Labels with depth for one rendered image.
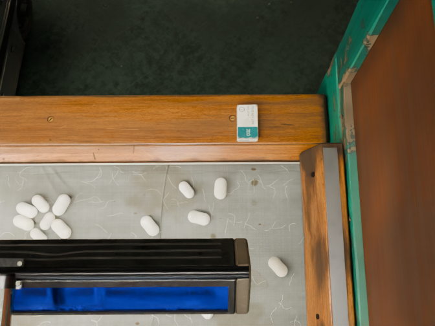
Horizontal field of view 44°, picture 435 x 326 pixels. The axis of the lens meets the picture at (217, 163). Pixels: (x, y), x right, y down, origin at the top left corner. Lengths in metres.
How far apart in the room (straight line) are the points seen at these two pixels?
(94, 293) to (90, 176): 0.41
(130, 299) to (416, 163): 0.33
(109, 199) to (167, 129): 0.16
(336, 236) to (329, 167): 0.10
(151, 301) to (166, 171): 0.40
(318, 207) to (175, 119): 0.29
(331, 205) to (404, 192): 0.20
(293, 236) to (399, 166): 0.32
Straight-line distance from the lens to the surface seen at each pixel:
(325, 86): 0.99
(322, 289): 0.82
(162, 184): 0.93
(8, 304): 0.56
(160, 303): 0.58
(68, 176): 0.97
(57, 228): 0.93
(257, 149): 0.93
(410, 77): 0.62
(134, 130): 0.94
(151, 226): 0.90
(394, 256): 0.67
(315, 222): 0.83
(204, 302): 0.57
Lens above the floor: 1.64
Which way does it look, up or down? 75 degrees down
